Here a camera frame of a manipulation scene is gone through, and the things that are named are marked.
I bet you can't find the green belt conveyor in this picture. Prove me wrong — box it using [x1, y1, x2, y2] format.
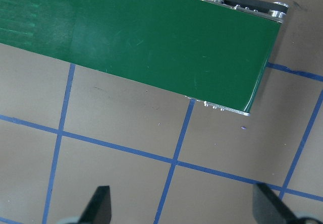
[0, 0, 290, 116]

